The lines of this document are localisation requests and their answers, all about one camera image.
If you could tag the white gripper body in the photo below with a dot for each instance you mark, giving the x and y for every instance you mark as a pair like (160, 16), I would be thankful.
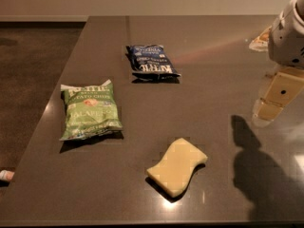
(287, 40)

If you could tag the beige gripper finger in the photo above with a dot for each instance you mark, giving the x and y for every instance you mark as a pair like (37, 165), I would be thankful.
(279, 89)

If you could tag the yellow sponge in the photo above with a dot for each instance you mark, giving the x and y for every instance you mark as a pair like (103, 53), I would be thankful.
(174, 171)

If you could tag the blue kettle chips bag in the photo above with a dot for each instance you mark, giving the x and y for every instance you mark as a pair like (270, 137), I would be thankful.
(149, 62)

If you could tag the green jalapeno chips bag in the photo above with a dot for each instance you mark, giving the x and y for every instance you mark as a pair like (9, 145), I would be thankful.
(91, 111)

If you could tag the white object at floor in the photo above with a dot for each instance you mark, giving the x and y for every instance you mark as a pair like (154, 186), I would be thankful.
(6, 175)

